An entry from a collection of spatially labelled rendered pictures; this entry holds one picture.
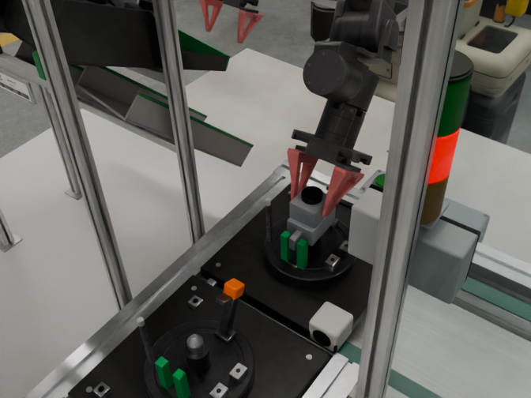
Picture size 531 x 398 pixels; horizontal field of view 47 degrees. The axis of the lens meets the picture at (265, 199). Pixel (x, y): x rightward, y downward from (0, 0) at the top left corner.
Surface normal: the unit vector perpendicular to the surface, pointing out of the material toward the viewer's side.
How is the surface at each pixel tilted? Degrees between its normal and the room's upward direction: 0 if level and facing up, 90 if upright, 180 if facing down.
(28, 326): 0
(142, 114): 90
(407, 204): 90
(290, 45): 0
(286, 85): 0
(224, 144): 90
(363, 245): 90
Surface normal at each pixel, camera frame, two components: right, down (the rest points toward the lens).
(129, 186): -0.03, -0.74
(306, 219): -0.59, 0.56
